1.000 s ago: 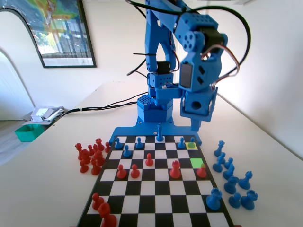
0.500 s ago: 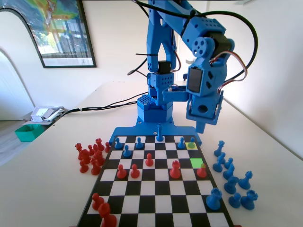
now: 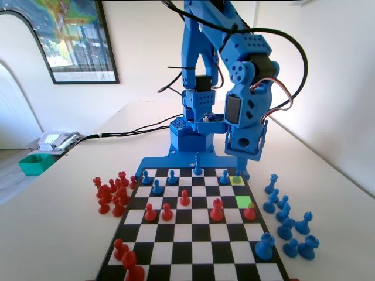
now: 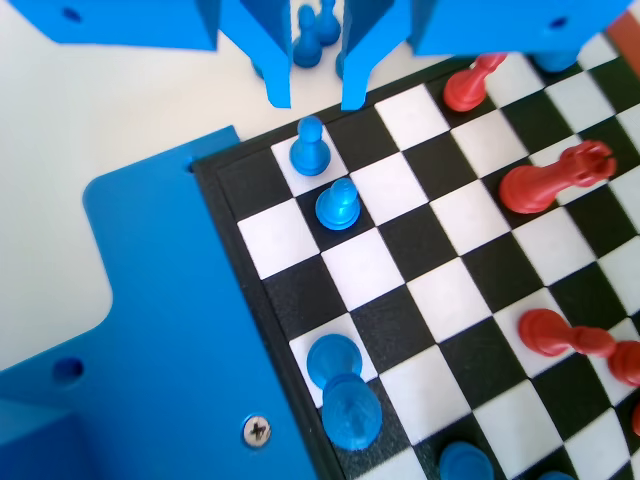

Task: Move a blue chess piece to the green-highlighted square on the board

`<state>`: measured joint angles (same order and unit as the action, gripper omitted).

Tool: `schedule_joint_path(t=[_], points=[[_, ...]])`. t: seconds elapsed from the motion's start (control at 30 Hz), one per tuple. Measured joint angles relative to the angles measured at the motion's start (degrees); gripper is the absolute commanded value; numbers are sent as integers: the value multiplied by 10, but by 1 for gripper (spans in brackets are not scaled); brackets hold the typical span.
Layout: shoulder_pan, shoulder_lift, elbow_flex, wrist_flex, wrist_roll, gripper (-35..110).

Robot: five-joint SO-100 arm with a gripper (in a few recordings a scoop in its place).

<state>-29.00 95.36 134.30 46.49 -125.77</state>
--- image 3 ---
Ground black framed poster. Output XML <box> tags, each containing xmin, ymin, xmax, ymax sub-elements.
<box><xmin>0</xmin><ymin>0</ymin><xmax>121</xmax><ymax>85</ymax></box>

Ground cardboard box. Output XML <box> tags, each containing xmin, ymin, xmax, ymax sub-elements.
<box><xmin>28</xmin><ymin>137</ymin><xmax>74</xmax><ymax>160</ymax></box>

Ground red chess rook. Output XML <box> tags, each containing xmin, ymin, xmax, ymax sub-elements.
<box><xmin>118</xmin><ymin>170</ymin><xmax>130</xmax><ymax>188</ymax></box>
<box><xmin>209</xmin><ymin>198</ymin><xmax>225</xmax><ymax>222</ymax></box>

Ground grey paper stack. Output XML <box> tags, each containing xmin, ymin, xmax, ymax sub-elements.
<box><xmin>37</xmin><ymin>131</ymin><xmax>81</xmax><ymax>152</ymax></box>

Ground blue chess bishop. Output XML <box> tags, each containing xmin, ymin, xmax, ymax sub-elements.
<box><xmin>295</xmin><ymin>211</ymin><xmax>313</xmax><ymax>235</ymax></box>
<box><xmin>262</xmin><ymin>189</ymin><xmax>280</xmax><ymax>214</ymax></box>

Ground red white servo wires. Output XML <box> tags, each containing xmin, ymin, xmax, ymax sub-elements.
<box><xmin>248</xmin><ymin>77</ymin><xmax>294</xmax><ymax>124</ymax></box>

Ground black table cable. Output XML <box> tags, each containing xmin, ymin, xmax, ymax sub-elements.
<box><xmin>69</xmin><ymin>126</ymin><xmax>173</xmax><ymax>149</ymax></box>
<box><xmin>69</xmin><ymin>115</ymin><xmax>183</xmax><ymax>149</ymax></box>

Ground black white chessboard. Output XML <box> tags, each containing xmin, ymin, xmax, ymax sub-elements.
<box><xmin>94</xmin><ymin>166</ymin><xmax>291</xmax><ymax>281</ymax></box>

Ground black camera cable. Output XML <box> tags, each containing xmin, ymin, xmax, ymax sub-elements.
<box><xmin>158</xmin><ymin>0</ymin><xmax>309</xmax><ymax>118</ymax></box>

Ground red pieces bottom left corner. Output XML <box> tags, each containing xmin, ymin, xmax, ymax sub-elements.
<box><xmin>121</xmin><ymin>251</ymin><xmax>146</xmax><ymax>281</ymax></box>

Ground green plastic bin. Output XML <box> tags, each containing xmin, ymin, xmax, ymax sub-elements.
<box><xmin>18</xmin><ymin>154</ymin><xmax>53</xmax><ymax>176</ymax></box>

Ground red chess knight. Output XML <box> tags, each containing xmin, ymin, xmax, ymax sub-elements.
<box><xmin>116</xmin><ymin>186</ymin><xmax>131</xmax><ymax>206</ymax></box>
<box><xmin>96</xmin><ymin>186</ymin><xmax>113</xmax><ymax>204</ymax></box>

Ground white door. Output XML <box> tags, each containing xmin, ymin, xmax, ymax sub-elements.
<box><xmin>231</xmin><ymin>0</ymin><xmax>257</xmax><ymax>30</ymax></box>

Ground blue chess rook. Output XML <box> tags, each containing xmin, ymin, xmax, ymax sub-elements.
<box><xmin>254</xmin><ymin>232</ymin><xmax>276</xmax><ymax>262</ymax></box>
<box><xmin>297</xmin><ymin>235</ymin><xmax>320</xmax><ymax>261</ymax></box>

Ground blue base plate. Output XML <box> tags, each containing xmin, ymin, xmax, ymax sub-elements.
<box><xmin>137</xmin><ymin>150</ymin><xmax>251</xmax><ymax>181</ymax></box>

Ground tall blue king piece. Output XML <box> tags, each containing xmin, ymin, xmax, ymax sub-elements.
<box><xmin>193</xmin><ymin>152</ymin><xmax>204</xmax><ymax>176</ymax></box>

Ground blue gripper camera mount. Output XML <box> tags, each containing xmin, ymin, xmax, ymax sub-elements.
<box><xmin>196</xmin><ymin>113</ymin><xmax>229</xmax><ymax>135</ymax></box>

